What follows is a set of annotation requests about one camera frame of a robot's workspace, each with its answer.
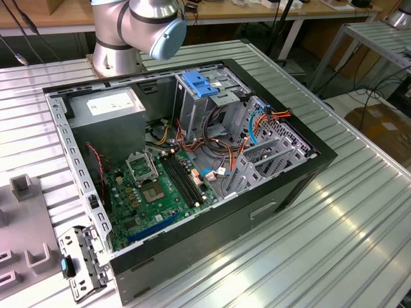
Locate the blue drive cage latch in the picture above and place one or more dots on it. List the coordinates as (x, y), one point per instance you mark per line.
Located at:
(197, 85)

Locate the grey power supply unit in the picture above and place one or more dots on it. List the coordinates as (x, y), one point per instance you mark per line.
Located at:
(109, 131)

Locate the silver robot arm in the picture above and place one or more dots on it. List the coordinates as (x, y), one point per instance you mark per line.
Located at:
(109, 32)

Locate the metal disk bay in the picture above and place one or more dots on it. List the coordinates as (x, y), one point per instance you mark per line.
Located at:
(247, 167)

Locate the blue expansion slot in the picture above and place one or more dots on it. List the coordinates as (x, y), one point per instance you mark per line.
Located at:
(153, 228)

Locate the green motherboard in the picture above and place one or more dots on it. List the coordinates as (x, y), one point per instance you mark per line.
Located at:
(128, 205)

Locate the black RAM slot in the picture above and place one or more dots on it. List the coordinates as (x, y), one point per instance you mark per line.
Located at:
(177, 179)
(187, 179)
(191, 179)
(182, 179)

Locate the small white box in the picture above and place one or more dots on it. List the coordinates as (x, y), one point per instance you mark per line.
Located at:
(273, 4)

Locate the metal slat table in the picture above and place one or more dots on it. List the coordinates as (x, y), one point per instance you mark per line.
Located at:
(375, 35)

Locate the metal card retention bracket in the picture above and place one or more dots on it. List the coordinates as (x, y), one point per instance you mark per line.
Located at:
(84, 244)

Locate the grey parts rack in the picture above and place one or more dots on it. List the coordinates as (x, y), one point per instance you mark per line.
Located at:
(29, 224)

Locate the wooden desk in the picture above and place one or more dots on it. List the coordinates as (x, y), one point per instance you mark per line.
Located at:
(224, 13)

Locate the flat brown cardboard box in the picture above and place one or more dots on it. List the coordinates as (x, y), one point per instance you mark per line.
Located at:
(379, 128)

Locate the metal drive cage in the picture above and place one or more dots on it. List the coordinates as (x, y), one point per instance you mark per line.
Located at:
(192, 112)

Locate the CPU socket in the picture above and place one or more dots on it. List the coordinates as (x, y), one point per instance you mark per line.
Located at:
(153, 193)

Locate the black clip with blue tab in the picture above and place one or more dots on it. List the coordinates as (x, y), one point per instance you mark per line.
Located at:
(69, 268)

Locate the black open PC case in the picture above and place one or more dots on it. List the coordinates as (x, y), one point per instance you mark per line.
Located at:
(224, 231)

